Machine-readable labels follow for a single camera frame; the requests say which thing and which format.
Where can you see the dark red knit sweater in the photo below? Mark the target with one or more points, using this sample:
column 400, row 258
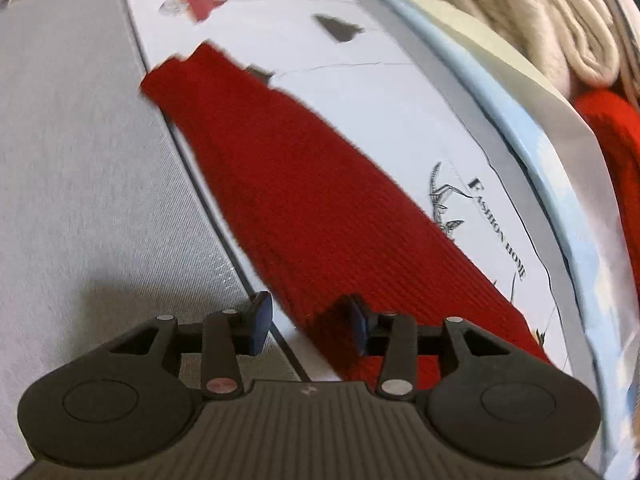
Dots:
column 310, row 200

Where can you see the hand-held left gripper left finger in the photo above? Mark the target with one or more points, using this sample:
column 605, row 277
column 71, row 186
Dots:
column 260, row 320

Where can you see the red folded blanket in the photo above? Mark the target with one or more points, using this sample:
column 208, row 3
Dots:
column 615, row 135

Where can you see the grey printed bed sheet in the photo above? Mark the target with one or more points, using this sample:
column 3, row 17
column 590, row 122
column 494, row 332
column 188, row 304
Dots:
column 75, row 160

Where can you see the light blue sheet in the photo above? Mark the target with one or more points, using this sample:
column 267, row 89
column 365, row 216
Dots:
column 530, row 110

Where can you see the cream folded quilt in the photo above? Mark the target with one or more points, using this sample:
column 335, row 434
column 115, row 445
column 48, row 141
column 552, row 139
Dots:
column 525, row 10

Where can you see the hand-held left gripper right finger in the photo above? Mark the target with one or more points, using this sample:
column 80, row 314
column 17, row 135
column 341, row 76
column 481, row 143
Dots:
column 357, row 322

